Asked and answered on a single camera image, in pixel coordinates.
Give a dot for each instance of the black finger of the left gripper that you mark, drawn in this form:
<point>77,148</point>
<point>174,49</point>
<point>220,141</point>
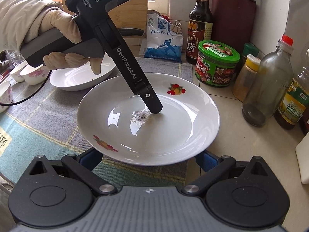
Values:
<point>151,100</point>

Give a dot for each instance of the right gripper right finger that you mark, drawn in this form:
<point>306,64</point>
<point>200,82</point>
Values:
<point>215,168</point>

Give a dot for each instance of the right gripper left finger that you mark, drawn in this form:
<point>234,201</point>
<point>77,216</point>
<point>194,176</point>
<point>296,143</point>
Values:
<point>80,168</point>

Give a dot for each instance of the white plate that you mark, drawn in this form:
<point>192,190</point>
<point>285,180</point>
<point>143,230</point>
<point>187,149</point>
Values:
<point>118,123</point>
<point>71,79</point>

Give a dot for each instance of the white floral bowl front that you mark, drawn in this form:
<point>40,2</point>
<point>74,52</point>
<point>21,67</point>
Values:
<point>34,75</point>

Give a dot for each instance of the white floral bowl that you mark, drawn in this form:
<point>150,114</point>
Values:
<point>6,93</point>
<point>15,73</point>
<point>34,75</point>

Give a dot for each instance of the white floral bowl back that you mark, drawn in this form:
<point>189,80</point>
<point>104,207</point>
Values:
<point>15,73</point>

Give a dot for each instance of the beige left forearm sleeve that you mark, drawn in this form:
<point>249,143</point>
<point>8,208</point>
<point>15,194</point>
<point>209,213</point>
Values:
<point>21,20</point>

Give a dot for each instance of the gloved left hand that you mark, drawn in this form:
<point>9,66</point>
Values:
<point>64,33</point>

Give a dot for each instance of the bamboo cutting board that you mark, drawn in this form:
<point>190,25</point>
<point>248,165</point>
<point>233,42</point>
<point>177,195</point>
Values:
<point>132,14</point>

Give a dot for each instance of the white blue salt bag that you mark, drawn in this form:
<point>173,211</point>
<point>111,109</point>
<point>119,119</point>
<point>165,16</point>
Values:
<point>162,42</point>

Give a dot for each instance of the metal binder clips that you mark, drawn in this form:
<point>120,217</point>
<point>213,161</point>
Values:
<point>176,26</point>

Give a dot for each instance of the green lid sauce jar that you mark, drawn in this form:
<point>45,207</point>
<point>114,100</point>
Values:
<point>216,63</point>

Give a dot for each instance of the yellow lid spice jar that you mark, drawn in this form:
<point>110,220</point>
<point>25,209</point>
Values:
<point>246,77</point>

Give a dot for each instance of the white board edge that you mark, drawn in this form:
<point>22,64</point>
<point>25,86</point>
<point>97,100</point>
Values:
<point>302,154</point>

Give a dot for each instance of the dark vinegar bottle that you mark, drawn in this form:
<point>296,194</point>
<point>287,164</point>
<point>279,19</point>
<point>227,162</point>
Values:
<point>200,26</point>

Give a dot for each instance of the cooking oil bottle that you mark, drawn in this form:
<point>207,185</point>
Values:
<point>295,101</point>

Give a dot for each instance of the clear glass bottle red cap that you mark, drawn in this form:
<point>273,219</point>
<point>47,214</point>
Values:
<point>271,83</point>

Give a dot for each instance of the green lid small jar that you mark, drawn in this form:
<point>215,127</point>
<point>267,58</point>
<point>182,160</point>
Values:
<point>250,49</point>

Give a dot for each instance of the dark red knife block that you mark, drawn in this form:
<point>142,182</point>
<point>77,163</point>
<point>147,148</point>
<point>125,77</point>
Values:
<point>233,22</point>

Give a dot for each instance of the kitchen knife black handle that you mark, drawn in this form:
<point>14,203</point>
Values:
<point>127,32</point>

